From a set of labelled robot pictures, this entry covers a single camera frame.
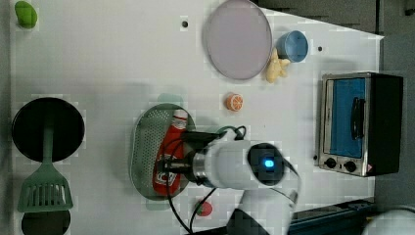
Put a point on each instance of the grey round plate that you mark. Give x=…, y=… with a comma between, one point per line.
x=239, y=39

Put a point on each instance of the toy orange half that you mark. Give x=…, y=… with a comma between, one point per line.
x=234, y=102

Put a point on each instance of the blue crate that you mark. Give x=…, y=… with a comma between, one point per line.
x=341, y=219

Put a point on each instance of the green slotted spatula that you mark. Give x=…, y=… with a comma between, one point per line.
x=46, y=190

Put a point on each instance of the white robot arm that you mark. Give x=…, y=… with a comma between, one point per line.
x=269, y=183

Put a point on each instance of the peeled toy banana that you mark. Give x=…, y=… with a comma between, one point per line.
x=276, y=67

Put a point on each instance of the blue cup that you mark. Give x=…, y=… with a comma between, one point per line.
x=293, y=46

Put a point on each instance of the green oval strainer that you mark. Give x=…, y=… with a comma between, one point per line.
x=147, y=136

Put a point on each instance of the red toy strawberry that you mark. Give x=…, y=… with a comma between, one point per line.
x=204, y=209

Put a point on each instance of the tall black cup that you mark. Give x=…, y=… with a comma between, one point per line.
x=37, y=116

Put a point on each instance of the black toaster oven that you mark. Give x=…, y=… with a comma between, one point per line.
x=360, y=123

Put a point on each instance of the green toy pepper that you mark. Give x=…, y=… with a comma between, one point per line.
x=26, y=15

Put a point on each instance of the red ketchup bottle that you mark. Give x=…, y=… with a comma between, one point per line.
x=171, y=148

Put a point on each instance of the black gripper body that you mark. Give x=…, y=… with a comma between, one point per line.
x=172, y=167

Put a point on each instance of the green mug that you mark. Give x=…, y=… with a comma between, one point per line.
x=240, y=131

